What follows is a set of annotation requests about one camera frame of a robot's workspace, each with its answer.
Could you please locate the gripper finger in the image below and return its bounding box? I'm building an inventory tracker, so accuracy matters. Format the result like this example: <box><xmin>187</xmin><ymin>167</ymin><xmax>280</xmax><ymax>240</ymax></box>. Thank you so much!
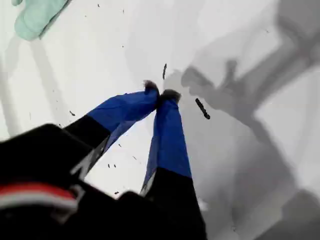
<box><xmin>139</xmin><ymin>89</ymin><xmax>208</xmax><ymax>240</ymax></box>
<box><xmin>62</xmin><ymin>80</ymin><xmax>160</xmax><ymax>180</ymax></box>

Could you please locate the pale green T-shirt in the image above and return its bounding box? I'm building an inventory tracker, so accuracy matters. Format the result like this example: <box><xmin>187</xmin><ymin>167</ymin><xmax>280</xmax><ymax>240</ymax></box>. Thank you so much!
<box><xmin>11</xmin><ymin>0</ymin><xmax>72</xmax><ymax>41</ymax></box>

